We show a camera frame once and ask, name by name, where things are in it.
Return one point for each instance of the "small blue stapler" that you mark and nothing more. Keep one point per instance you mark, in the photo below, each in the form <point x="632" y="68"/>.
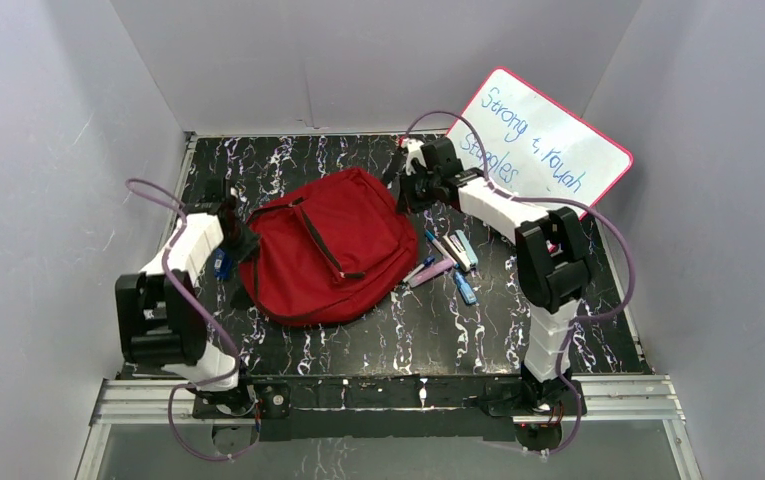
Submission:
<point x="464" y="288"/>

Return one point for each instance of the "pink highlighter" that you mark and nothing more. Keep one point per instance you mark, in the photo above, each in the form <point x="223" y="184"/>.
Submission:
<point x="430" y="272"/>

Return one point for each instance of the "blue-capped white marker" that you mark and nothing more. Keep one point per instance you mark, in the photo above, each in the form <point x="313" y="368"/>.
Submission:
<point x="439" y="247"/>

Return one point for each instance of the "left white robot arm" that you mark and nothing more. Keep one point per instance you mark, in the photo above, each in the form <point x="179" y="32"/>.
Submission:
<point x="161" y="322"/>

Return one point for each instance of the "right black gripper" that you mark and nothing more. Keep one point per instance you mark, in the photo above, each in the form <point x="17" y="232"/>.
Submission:
<point x="406" y="203"/>

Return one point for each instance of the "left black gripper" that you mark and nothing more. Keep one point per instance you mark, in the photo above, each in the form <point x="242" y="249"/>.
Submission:
<point x="245" y="240"/>

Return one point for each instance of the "red backpack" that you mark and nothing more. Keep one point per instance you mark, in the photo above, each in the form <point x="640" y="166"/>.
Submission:
<point x="328" y="252"/>

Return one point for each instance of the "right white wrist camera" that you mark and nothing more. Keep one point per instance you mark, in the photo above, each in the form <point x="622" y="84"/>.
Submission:
<point x="414" y="158"/>

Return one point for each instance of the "grey light-blue stapler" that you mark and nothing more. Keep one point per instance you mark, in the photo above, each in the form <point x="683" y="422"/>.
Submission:
<point x="461" y="249"/>

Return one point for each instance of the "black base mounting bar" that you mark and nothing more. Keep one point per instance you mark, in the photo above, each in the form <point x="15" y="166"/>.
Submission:
<point x="411" y="406"/>

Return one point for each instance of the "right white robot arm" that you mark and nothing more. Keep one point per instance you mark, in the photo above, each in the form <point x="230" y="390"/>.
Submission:
<point x="553" y="267"/>

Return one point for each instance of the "pink-framed whiteboard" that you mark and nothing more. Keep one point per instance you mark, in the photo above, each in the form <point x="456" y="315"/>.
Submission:
<point x="533" y="146"/>

